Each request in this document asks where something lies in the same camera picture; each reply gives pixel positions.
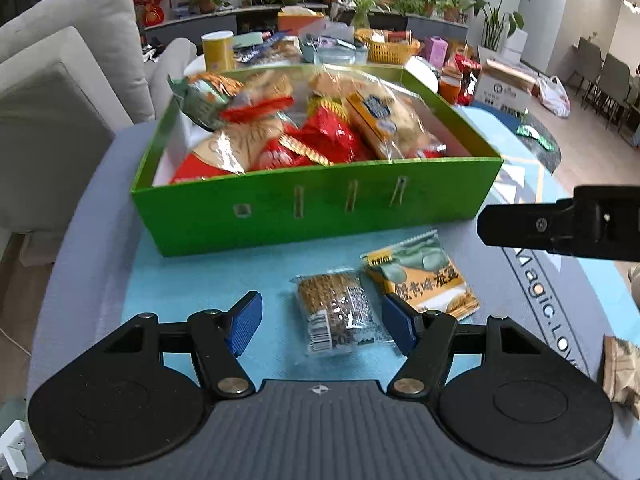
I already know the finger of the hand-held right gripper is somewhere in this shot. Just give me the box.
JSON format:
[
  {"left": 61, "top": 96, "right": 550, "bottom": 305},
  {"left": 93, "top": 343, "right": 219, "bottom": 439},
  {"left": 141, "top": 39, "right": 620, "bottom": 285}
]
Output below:
[{"left": 476, "top": 185, "right": 640, "bottom": 262}]

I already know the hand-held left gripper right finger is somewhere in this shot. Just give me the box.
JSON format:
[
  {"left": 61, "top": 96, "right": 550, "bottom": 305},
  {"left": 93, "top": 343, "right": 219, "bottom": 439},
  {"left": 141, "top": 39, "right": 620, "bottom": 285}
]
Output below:
[{"left": 381, "top": 292, "right": 543, "bottom": 397}]

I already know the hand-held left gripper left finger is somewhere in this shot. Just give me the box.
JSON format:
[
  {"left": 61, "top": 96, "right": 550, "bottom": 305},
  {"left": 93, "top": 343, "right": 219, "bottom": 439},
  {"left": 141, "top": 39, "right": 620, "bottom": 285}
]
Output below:
[{"left": 102, "top": 291, "right": 264, "bottom": 396}]

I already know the yellow green snack packet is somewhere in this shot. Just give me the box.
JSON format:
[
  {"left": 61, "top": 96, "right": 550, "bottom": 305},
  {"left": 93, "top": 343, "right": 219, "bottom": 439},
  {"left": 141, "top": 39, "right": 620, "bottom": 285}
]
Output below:
[{"left": 360, "top": 230, "right": 481, "bottom": 322}]

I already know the clear sesame bar packet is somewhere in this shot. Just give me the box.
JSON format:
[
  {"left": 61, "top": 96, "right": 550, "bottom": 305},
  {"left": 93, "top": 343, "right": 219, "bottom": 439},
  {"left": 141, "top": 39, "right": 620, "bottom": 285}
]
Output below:
[{"left": 291, "top": 267, "right": 398, "bottom": 358}]

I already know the green cardboard box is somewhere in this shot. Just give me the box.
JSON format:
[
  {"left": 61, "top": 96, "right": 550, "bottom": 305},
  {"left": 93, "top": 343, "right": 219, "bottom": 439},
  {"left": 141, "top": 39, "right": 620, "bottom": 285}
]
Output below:
[{"left": 131, "top": 62, "right": 504, "bottom": 258}]

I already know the yellow red striped snack packet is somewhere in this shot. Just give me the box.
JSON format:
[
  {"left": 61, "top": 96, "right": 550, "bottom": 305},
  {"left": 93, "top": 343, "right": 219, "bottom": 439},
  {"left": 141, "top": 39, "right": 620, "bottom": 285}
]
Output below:
[{"left": 285, "top": 97, "right": 373, "bottom": 166}]

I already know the white plastic bag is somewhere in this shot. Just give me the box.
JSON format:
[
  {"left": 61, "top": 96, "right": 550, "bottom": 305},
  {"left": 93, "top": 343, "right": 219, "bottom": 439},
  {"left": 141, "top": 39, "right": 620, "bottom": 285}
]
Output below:
[{"left": 536, "top": 75, "right": 572, "bottom": 118}]

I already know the white cardboard carton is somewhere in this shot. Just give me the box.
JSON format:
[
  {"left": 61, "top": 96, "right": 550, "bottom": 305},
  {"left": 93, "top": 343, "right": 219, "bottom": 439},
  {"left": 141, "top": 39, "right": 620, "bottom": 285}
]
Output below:
[{"left": 472, "top": 59, "right": 538, "bottom": 113}]

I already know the red bag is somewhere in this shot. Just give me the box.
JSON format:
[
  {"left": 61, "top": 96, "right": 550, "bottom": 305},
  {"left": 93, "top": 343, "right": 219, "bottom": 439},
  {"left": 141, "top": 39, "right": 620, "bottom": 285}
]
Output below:
[{"left": 457, "top": 55, "right": 483, "bottom": 106}]

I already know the grey dining chair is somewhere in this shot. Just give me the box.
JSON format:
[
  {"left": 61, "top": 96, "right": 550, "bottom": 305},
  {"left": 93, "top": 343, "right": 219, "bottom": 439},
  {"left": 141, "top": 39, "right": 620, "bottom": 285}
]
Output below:
[
  {"left": 570, "top": 36, "right": 603, "bottom": 106},
  {"left": 620, "top": 72, "right": 640, "bottom": 148},
  {"left": 592, "top": 52, "right": 633, "bottom": 131}
]

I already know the orange jar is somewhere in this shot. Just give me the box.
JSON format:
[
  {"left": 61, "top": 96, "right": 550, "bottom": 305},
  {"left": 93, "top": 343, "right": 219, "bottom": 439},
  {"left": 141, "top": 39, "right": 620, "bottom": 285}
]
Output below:
[{"left": 440, "top": 66, "right": 463, "bottom": 104}]

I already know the clear bread packet blue label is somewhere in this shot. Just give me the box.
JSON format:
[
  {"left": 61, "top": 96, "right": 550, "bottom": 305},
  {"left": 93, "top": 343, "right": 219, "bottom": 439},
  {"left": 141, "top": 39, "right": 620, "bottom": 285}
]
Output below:
[{"left": 345, "top": 82, "right": 448, "bottom": 161}]

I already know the red white snack packet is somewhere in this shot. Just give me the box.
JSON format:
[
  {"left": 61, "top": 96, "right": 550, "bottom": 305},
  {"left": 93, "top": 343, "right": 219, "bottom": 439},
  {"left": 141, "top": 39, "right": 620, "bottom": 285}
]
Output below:
[{"left": 250, "top": 137, "right": 311, "bottom": 172}]

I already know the beige crinkled packet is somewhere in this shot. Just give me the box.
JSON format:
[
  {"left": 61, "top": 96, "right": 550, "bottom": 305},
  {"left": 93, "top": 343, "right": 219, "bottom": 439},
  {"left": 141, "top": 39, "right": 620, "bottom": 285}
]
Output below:
[{"left": 602, "top": 335, "right": 640, "bottom": 407}]

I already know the beige snack packet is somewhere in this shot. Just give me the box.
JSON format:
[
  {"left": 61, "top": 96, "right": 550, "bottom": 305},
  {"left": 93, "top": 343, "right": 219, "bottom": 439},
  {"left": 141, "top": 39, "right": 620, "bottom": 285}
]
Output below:
[{"left": 192, "top": 120, "right": 286, "bottom": 176}]

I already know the pink box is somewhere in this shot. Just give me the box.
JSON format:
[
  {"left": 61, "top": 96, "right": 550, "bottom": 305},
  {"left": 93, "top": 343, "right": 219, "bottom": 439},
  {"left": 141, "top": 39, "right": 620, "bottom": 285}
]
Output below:
[{"left": 422, "top": 36, "right": 448, "bottom": 68}]

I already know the tall leafy plant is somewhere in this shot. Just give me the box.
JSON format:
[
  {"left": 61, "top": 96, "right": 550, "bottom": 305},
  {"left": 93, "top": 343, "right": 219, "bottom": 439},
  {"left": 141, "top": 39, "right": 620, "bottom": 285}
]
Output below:
[{"left": 470, "top": 0, "right": 526, "bottom": 63}]

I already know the yellow woven basket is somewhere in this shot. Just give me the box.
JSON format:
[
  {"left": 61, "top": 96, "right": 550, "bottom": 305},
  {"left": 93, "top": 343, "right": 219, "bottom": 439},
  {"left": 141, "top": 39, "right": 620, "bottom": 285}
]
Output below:
[{"left": 355, "top": 29, "right": 422, "bottom": 65}]

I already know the clear pastry packet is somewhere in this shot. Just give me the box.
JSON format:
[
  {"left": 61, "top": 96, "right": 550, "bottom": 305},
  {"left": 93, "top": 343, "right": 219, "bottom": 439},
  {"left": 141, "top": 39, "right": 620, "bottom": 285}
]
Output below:
[{"left": 220, "top": 67, "right": 296, "bottom": 123}]

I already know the white power adapter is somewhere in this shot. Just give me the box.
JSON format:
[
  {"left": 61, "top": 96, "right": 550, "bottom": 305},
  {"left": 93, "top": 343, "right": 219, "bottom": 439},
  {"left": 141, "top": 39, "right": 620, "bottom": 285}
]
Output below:
[{"left": 0, "top": 420, "right": 28, "bottom": 478}]

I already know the pale blue plastic container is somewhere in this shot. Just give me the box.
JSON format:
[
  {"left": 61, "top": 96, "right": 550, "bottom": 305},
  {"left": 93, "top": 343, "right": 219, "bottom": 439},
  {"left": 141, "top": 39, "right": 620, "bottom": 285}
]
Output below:
[{"left": 300, "top": 35, "right": 368, "bottom": 65}]

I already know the yellow canister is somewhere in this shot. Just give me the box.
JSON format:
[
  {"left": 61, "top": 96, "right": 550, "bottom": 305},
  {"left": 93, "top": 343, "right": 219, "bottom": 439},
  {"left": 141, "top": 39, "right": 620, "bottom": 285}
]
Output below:
[{"left": 201, "top": 30, "right": 236, "bottom": 73}]

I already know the glass vase with green plant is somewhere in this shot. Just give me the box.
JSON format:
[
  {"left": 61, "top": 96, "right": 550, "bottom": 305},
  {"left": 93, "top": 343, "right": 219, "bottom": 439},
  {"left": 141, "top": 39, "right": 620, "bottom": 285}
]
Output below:
[{"left": 345, "top": 0, "right": 391, "bottom": 31}]

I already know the blue biscuit packet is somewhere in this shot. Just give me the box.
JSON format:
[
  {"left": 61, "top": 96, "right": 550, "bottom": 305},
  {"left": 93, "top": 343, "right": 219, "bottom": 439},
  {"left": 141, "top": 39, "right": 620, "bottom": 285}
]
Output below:
[{"left": 234, "top": 35, "right": 301, "bottom": 66}]

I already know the grey fabric sofa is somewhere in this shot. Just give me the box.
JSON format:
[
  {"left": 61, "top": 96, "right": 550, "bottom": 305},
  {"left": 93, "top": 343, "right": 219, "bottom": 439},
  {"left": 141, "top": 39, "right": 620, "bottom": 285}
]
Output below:
[{"left": 0, "top": 0, "right": 198, "bottom": 233}]

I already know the grey television console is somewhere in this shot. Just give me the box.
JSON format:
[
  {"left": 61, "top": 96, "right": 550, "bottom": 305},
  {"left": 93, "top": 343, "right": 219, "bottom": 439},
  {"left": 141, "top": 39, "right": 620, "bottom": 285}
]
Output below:
[{"left": 142, "top": 2, "right": 471, "bottom": 50}]

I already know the orange box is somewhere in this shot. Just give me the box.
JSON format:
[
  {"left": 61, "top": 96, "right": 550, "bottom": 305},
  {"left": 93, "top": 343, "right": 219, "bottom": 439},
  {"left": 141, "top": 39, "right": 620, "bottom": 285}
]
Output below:
[{"left": 277, "top": 7, "right": 326, "bottom": 36}]

